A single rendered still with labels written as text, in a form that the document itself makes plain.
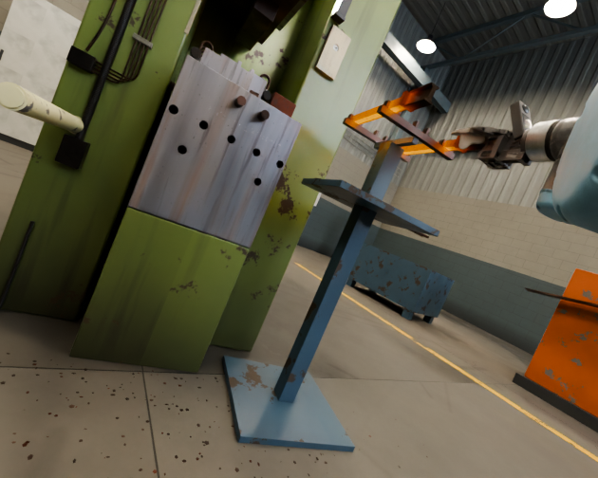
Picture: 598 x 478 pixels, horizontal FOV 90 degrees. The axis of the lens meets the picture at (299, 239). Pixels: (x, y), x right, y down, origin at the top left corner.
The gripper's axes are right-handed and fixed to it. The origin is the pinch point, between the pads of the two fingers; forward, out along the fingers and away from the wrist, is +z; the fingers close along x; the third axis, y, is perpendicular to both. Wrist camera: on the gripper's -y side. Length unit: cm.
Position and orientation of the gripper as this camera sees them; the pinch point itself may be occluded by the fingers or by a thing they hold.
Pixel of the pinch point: (468, 142)
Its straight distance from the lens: 107.1
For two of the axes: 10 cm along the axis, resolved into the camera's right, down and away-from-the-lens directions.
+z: -3.4, -1.9, 9.2
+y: -3.9, 9.2, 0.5
